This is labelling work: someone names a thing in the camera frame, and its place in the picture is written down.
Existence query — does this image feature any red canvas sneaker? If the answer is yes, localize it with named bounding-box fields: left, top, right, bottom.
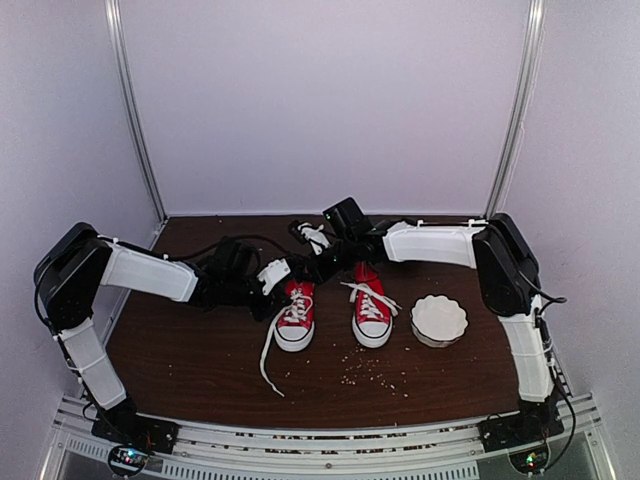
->
left=259, top=280, right=315, bottom=398
left=342, top=262, right=402, bottom=349

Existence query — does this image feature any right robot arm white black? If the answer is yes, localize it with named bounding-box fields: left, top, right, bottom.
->
left=289, top=197, right=566, bottom=442

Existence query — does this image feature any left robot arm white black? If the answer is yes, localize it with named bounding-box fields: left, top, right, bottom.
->
left=33, top=222, right=291, bottom=444

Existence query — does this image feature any white scalloped ceramic bowl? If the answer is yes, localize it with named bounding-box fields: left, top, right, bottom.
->
left=410, top=295, right=469, bottom=348

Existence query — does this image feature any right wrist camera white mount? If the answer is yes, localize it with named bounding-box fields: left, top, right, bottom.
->
left=288, top=220, right=331, bottom=256

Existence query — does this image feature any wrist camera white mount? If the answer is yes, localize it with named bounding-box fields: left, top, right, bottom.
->
left=257, top=259, right=291, bottom=296
left=288, top=220, right=331, bottom=256

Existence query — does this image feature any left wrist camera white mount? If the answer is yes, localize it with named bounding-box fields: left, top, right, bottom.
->
left=257, top=259, right=291, bottom=296

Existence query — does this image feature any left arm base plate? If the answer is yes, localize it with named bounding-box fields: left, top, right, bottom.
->
left=91, top=416, right=179, bottom=454

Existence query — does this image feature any right aluminium corner post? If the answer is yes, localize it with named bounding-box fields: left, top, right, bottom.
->
left=484, top=0, right=547, bottom=219

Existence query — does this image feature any aluminium corner post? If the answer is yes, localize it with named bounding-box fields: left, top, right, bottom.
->
left=484, top=0, right=547, bottom=219
left=104, top=0, right=168, bottom=223

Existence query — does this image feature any aluminium front rail frame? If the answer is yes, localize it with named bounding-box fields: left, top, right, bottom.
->
left=35, top=394, right=621, bottom=479

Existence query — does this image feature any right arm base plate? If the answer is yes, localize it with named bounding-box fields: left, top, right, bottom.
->
left=477, top=413, right=564, bottom=452

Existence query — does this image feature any left aluminium corner post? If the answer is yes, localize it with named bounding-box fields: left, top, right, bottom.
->
left=104, top=0, right=168, bottom=223

